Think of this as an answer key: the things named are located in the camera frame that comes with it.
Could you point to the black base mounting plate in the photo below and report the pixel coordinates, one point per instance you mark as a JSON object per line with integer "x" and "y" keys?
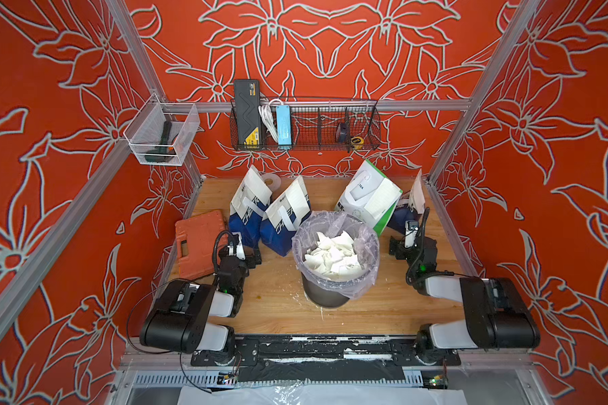
{"x": 367, "y": 359}

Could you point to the blue white paper bag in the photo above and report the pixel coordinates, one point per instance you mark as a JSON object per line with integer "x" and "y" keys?
{"x": 248, "y": 206}
{"x": 284, "y": 216}
{"x": 410, "y": 207}

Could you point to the grey mesh trash bin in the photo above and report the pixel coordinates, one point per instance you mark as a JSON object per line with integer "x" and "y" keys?
{"x": 321, "y": 297}

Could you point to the clear acrylic wall box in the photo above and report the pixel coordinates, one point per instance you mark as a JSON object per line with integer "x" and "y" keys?
{"x": 144, "y": 131}

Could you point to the light blue power bank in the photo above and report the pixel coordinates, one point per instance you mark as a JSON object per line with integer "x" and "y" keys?
{"x": 284, "y": 126}

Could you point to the clear plastic bin liner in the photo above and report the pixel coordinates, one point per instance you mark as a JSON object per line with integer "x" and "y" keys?
{"x": 332, "y": 224}

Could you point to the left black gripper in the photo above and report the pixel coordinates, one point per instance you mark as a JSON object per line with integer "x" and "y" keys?
{"x": 248, "y": 262}

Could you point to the pile of torn paper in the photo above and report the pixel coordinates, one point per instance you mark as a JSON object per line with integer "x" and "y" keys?
{"x": 334, "y": 258}

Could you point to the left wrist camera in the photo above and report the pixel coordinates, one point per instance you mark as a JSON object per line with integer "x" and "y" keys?
{"x": 237, "y": 248}

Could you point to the black yellow box device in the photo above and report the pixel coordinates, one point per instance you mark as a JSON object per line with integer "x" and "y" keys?
{"x": 248, "y": 120}

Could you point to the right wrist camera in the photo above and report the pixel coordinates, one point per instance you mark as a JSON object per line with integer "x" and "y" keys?
{"x": 411, "y": 229}

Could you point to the white tape roll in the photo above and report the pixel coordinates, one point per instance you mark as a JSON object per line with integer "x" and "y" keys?
{"x": 272, "y": 181}

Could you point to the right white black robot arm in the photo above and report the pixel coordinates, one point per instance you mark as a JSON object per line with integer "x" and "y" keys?
{"x": 495, "y": 316}

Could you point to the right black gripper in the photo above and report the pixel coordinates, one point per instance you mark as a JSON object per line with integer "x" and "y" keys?
{"x": 400, "y": 248}

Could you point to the red plastic tool case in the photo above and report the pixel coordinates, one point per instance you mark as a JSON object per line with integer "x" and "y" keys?
{"x": 195, "y": 239}

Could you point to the dark green tool in box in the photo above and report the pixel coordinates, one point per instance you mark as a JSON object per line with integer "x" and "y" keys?
{"x": 162, "y": 153}

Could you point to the dark small item in basket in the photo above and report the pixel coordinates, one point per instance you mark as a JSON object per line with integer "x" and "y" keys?
{"x": 343, "y": 133}

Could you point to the yellow black tape measure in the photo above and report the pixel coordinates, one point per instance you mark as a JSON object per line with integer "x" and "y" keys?
{"x": 357, "y": 143}

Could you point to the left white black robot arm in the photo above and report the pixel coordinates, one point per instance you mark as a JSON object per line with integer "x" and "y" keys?
{"x": 179, "y": 319}

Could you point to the black wire wall basket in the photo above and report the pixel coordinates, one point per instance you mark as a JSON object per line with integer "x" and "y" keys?
{"x": 314, "y": 123}

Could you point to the white green paper bag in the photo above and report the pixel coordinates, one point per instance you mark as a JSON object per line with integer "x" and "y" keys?
{"x": 370, "y": 197}

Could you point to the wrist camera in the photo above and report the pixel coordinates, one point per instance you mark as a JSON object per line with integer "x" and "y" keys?
{"x": 237, "y": 248}
{"x": 411, "y": 229}

